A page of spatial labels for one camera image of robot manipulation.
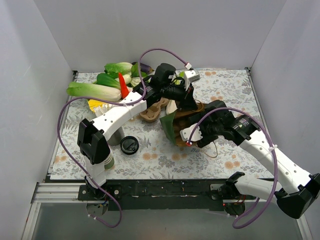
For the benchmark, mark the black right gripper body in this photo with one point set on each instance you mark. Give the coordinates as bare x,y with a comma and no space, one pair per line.
202,130

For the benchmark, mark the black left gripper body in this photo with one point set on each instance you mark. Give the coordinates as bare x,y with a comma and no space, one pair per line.
188,97

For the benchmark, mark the green paper bag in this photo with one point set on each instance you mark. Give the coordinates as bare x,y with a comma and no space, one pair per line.
176,121

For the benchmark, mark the brown cardboard cup carrier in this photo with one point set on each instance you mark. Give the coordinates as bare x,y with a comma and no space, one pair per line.
151,114

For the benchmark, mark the stack of green paper cups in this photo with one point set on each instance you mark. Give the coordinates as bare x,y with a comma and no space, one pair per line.
109,162

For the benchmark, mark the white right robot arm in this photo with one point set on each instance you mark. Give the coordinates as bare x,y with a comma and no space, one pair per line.
293,189

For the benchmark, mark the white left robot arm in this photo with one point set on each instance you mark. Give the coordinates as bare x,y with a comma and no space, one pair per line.
93,135

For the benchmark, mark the celery stalk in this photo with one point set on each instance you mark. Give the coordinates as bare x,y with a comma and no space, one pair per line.
171,107

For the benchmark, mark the purple eggplant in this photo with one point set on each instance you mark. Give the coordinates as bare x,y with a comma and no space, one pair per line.
146,68

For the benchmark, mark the pale green cabbage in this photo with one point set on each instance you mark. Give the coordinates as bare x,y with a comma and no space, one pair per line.
135,81

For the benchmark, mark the red carrot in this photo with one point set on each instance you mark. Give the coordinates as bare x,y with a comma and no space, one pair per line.
123,87

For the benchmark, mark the green bok choy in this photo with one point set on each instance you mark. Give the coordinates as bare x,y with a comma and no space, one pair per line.
104,79

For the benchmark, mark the grey straw holder cup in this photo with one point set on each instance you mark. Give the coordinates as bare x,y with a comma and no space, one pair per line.
117,137

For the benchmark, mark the yellow corn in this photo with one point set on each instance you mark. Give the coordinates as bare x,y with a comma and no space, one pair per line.
94,104

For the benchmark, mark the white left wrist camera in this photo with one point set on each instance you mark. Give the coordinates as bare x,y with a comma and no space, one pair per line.
189,77

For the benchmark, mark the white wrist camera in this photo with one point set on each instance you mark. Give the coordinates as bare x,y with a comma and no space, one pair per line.
191,133
189,77

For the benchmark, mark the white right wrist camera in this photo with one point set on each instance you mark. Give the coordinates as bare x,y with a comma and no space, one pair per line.
191,133

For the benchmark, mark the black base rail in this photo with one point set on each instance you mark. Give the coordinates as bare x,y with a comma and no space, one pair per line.
160,194

